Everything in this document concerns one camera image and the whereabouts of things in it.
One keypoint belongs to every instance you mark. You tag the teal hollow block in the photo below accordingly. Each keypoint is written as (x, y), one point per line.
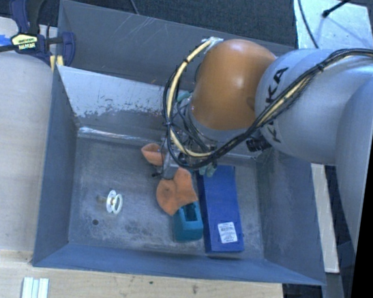
(189, 229)

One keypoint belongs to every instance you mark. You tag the blue flat box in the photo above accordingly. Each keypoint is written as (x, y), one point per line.
(221, 205)

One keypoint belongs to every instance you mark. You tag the pale wood board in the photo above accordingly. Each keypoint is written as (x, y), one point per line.
(10, 154)

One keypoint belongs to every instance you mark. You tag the black cylinder on white bracket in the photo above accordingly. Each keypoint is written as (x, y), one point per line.
(257, 144)

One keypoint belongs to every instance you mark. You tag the grey metal bin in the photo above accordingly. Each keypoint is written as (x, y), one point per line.
(118, 169)

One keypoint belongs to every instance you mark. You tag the orange cloth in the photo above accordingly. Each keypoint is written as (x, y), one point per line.
(173, 194)

